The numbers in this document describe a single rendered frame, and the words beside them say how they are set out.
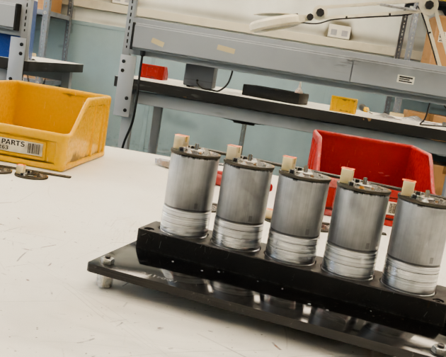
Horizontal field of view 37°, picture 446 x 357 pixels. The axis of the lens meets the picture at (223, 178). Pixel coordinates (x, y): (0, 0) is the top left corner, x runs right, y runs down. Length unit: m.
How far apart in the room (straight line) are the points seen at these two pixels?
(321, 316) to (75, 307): 0.10
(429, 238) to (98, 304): 0.14
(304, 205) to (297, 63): 2.23
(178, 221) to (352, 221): 0.08
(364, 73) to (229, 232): 2.24
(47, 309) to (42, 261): 0.06
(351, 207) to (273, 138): 4.37
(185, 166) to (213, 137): 4.38
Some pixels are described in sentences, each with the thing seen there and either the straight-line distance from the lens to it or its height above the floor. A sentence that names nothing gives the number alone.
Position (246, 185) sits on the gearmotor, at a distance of 0.32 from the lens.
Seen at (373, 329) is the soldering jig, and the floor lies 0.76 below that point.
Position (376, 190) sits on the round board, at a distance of 0.31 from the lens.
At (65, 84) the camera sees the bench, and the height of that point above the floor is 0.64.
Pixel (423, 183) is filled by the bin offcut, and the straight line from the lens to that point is 0.61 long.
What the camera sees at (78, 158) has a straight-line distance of 0.60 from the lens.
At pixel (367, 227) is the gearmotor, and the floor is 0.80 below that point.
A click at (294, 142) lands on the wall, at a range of 4.67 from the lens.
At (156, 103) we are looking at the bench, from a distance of 2.65.
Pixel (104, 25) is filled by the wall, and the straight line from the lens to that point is 4.85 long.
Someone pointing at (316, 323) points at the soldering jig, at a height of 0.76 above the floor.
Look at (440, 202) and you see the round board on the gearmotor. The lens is 0.31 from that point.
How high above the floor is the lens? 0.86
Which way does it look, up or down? 9 degrees down
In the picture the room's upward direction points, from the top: 9 degrees clockwise
